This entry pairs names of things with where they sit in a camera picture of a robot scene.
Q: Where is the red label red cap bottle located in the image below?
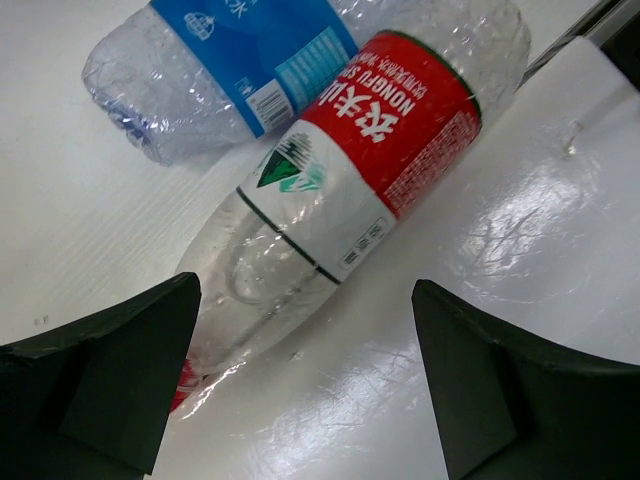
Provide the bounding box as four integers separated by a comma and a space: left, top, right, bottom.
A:
174, 1, 531, 403

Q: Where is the blue label blue cap bottle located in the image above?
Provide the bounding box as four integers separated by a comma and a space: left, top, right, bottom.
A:
82, 1, 381, 164

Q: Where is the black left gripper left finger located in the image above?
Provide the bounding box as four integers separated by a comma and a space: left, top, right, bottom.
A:
1, 273, 201, 475

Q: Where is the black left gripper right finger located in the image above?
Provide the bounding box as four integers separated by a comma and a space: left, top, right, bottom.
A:
412, 280, 639, 479

